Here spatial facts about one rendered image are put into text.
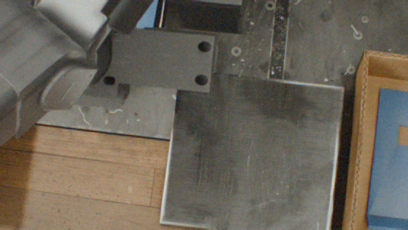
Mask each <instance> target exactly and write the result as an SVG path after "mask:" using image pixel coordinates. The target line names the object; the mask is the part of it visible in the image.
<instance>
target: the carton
mask: <svg viewBox="0 0 408 230"><path fill-rule="evenodd" d="M380 88H384V89H390V90H402V91H407V92H408V56H407V55H396V54H389V53H383V52H373V51H370V50H364V52H363V56H362V57H361V59H360V63H359V64H358V68H357V69H356V80H355V89H354V97H353V98H354V105H353V121H352V130H351V138H350V154H349V162H348V179H347V187H346V191H345V203H344V211H343V219H342V228H341V230H372V229H368V226H367V222H366V210H367V204H368V197H369V185H370V180H371V176H372V164H373V157H374V145H375V137H376V125H377V112H378V105H379V98H380ZM398 144H399V145H406V146H408V127H402V126H399V140H398Z"/></svg>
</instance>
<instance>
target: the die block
mask: <svg viewBox="0 0 408 230"><path fill-rule="evenodd" d="M245 2H246V0H243V1H242V7H241V9H236V8H229V7H215V6H208V5H201V4H188V3H186V4H181V3H174V2H168V7H172V8H177V9H178V11H177V12H178V18H179V22H180V26H181V28H186V29H193V30H200V31H213V32H220V33H233V34H240V35H241V34H242V30H243V14H244V9H245Z"/></svg>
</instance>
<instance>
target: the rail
mask: <svg viewBox="0 0 408 230"><path fill-rule="evenodd" d="M165 8H166V9H165ZM167 10H168V1H167V3H166V0H159V4H158V8H157V17H156V22H155V28H164V27H165V19H166V15H167ZM163 19H164V20H163Z"/></svg>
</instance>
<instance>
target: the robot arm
mask: <svg viewBox="0 0 408 230"><path fill-rule="evenodd" d="M153 1H154V0H41V1H40V2H39V3H38V4H37V6H36V7H35V8H34V7H32V5H31V4H29V3H28V2H27V1H26V0H0V146H1V145H4V143H5V142H7V140H8V139H9V138H11V137H12V136H15V138H16V139H18V138H19V137H20V136H21V135H23V133H25V132H26V131H27V130H29V129H30V128H31V126H34V124H35V123H37V122H38V121H39V120H40V119H41V118H42V117H43V116H44V115H45V114H47V113H48V111H54V110H71V109H72V108H73V106H74V105H78V106H89V107H96V108H107V109H112V108H113V109H118V108H121V107H122V106H123V105H124V100H125V99H126V98H127V97H128V96H129V94H130V85H131V84H134V85H142V86H148V87H161V88H168V89H175V90H187V91H194V92H210V91H211V88H212V86H213V73H215V72H216V60H217V52H218V44H216V40H217V33H215V32H202V31H175V30H171V29H167V28H147V27H144V28H136V25H137V23H138V21H139V20H140V19H141V18H142V16H143V15H144V14H145V13H146V11H147V10H148V8H149V7H150V6H151V4H152V2H153Z"/></svg>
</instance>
